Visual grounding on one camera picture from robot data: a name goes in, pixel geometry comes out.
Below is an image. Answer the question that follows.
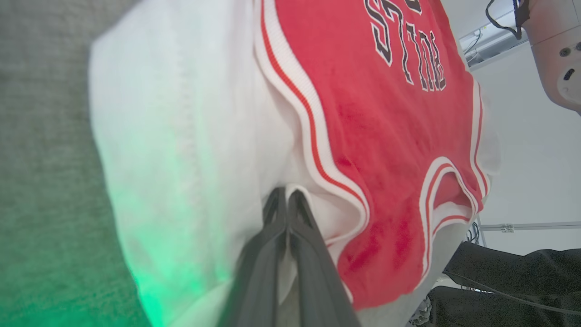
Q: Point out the black cable bundle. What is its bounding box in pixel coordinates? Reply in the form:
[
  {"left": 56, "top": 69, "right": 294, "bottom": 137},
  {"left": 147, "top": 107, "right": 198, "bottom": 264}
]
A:
[{"left": 465, "top": 223, "right": 482, "bottom": 246}]

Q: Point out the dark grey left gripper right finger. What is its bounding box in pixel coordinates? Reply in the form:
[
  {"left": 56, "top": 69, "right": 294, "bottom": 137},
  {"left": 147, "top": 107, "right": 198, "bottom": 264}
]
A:
[{"left": 289, "top": 190, "right": 362, "bottom": 327}]

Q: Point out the thin grey cable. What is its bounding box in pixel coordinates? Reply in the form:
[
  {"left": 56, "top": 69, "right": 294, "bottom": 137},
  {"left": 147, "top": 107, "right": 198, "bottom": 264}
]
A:
[{"left": 443, "top": 270, "right": 581, "bottom": 316}]

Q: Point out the grey fabric sofa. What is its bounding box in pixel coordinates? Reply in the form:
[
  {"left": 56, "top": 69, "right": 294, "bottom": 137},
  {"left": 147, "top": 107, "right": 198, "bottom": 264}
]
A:
[{"left": 0, "top": 0, "right": 153, "bottom": 327}]

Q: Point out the black fabric covered object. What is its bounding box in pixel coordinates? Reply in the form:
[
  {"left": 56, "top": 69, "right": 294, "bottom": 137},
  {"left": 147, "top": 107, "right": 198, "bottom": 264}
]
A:
[{"left": 427, "top": 242, "right": 581, "bottom": 327}]

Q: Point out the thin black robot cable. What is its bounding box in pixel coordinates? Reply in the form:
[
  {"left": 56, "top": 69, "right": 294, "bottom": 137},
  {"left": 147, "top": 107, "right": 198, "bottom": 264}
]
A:
[{"left": 485, "top": 0, "right": 529, "bottom": 40}]

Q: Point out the white wall cable tray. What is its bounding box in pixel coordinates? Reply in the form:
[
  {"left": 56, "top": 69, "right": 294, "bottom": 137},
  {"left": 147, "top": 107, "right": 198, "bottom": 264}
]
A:
[{"left": 458, "top": 11, "right": 529, "bottom": 69}]

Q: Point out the white wall conduit pipe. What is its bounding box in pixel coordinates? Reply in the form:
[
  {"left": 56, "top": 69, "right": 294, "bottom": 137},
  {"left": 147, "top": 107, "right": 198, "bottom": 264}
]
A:
[{"left": 479, "top": 221, "right": 581, "bottom": 233}]

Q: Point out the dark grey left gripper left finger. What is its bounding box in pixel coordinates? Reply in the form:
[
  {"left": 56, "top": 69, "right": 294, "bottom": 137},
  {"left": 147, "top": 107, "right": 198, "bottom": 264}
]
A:
[{"left": 218, "top": 187, "right": 288, "bottom": 327}]

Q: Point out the red and white jersey garment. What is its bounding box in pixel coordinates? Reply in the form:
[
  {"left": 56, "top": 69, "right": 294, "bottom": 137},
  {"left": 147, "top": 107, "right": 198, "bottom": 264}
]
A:
[{"left": 89, "top": 0, "right": 502, "bottom": 327}]

